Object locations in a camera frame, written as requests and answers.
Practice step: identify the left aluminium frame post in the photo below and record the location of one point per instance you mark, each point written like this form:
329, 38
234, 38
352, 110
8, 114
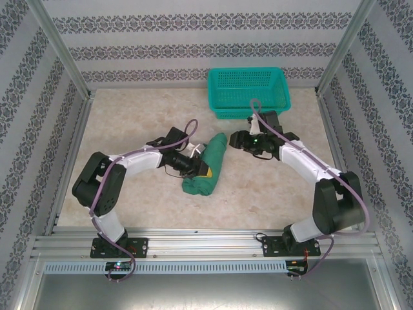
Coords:
58, 45

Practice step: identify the aluminium side rail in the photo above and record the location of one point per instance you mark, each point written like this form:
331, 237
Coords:
335, 145
77, 155

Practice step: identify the right aluminium side rail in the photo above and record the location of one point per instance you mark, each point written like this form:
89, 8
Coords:
335, 145

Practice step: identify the left controller circuit board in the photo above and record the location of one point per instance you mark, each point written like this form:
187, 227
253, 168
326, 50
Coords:
119, 266

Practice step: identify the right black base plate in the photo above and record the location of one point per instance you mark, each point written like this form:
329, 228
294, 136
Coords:
271, 247

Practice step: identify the right aluminium frame post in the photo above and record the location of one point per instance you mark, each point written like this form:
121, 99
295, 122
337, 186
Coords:
345, 45

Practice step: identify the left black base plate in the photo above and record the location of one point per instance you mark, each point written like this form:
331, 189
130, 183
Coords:
138, 247

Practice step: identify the right controller circuit board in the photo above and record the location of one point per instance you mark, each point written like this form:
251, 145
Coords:
295, 268

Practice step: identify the aluminium frame post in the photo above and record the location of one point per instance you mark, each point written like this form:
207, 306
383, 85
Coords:
58, 45
345, 45

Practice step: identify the teal plastic mesh basket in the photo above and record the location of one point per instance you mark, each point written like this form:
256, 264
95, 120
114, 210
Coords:
245, 113

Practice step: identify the grey sheet metal panel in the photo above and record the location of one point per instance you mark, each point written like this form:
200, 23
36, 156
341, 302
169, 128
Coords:
206, 294

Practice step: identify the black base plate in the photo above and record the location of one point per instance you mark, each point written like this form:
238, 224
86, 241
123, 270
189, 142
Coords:
138, 247
271, 247

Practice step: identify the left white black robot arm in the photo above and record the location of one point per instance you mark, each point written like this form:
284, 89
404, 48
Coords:
142, 161

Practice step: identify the controller circuit board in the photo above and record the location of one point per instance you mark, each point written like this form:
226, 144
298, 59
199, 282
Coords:
295, 268
119, 266

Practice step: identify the left aluminium side rail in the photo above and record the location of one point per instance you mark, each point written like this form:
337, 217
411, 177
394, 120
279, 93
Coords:
77, 155

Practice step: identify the green long pants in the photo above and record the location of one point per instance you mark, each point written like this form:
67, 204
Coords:
213, 155

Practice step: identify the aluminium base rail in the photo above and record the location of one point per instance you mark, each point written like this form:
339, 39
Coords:
206, 242

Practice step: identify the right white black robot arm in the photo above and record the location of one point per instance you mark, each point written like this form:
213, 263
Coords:
300, 161

